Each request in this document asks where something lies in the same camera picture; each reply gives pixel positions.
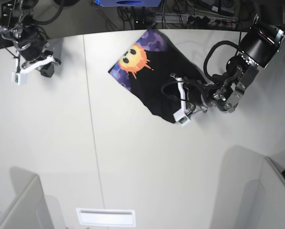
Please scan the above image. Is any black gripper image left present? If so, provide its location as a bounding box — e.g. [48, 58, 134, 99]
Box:
[15, 33, 62, 78]

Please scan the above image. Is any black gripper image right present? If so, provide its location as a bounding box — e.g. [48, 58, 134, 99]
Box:
[170, 73, 212, 116]

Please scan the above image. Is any black T-shirt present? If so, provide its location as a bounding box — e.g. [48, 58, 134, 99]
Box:
[108, 30, 207, 124]

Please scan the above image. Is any white power strip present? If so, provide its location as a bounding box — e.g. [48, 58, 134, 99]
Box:
[154, 14, 237, 27]

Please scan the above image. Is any blue box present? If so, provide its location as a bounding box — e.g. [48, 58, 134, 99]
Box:
[96, 0, 161, 7]

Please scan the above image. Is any white partition panel right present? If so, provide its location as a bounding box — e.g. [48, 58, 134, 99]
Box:
[258, 157, 285, 229]

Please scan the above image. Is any white partition panel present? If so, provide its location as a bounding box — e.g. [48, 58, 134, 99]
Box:
[258, 157, 285, 229]
[0, 174, 54, 229]

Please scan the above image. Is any white partition panel left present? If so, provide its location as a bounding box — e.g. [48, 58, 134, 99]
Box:
[0, 174, 54, 229]

